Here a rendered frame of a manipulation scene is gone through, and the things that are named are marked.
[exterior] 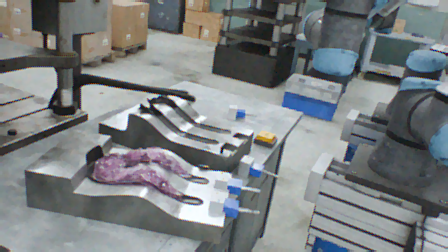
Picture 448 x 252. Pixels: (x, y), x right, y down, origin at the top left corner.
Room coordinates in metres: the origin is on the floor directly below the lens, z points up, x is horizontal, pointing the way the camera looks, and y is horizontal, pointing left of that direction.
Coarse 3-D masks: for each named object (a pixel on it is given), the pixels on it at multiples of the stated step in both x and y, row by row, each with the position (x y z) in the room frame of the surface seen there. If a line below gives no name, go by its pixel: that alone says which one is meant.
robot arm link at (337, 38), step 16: (336, 16) 0.66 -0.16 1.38; (352, 16) 0.65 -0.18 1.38; (320, 32) 0.68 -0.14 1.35; (336, 32) 0.65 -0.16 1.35; (352, 32) 0.65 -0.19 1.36; (320, 48) 0.67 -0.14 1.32; (336, 48) 0.65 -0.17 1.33; (352, 48) 0.65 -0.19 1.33; (320, 64) 0.66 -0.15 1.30; (336, 64) 0.65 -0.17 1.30; (352, 64) 0.66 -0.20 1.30
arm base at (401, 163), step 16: (384, 144) 0.82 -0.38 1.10; (400, 144) 0.79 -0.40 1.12; (416, 144) 0.77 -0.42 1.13; (368, 160) 0.85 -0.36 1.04; (384, 160) 0.81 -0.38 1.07; (400, 160) 0.77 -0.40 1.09; (416, 160) 0.77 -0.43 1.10; (432, 160) 0.78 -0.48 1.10; (384, 176) 0.78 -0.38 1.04; (400, 176) 0.76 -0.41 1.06; (416, 176) 0.76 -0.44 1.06; (432, 176) 0.77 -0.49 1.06
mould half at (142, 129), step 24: (168, 96) 1.41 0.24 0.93; (120, 120) 1.27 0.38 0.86; (144, 120) 1.16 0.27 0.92; (120, 144) 1.19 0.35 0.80; (144, 144) 1.15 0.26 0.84; (168, 144) 1.12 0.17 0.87; (192, 144) 1.11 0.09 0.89; (216, 144) 1.13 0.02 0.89; (240, 144) 1.16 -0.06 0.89; (216, 168) 1.06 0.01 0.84
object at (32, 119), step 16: (0, 96) 1.49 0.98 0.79; (16, 96) 1.51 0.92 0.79; (32, 96) 1.56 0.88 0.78; (0, 112) 1.33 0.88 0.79; (16, 112) 1.35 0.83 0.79; (32, 112) 1.38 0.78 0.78; (48, 112) 1.40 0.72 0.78; (80, 112) 1.45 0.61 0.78; (0, 128) 1.20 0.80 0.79; (16, 128) 1.22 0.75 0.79; (32, 128) 1.24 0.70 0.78; (48, 128) 1.26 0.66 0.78; (64, 128) 1.34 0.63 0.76; (0, 144) 1.09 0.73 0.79; (16, 144) 1.13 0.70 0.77
